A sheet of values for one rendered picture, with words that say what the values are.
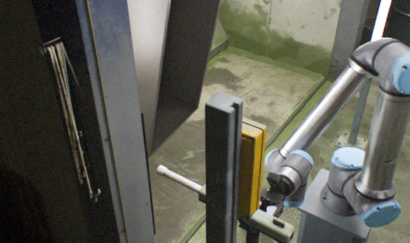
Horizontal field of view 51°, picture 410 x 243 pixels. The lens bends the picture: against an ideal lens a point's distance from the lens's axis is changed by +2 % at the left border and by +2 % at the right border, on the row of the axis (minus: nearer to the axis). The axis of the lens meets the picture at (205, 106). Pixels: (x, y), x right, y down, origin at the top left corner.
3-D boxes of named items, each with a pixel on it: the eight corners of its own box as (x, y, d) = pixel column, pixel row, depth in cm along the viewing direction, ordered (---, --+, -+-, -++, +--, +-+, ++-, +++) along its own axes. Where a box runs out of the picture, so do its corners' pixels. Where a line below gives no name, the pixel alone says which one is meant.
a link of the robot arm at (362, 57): (370, 21, 148) (257, 160, 173) (391, 35, 138) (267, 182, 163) (391, 34, 153) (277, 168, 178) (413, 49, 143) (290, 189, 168)
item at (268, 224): (288, 272, 133) (296, 221, 120) (282, 284, 130) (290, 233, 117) (166, 204, 156) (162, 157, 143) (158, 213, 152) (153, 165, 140)
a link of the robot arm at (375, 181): (374, 195, 184) (413, 36, 141) (399, 228, 170) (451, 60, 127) (340, 202, 182) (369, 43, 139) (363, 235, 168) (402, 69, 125)
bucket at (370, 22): (377, 56, 448) (384, 30, 432) (349, 49, 461) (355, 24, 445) (386, 44, 469) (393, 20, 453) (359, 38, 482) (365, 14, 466)
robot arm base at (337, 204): (368, 196, 198) (373, 180, 193) (356, 223, 185) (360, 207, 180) (328, 179, 207) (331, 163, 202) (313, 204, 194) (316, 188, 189)
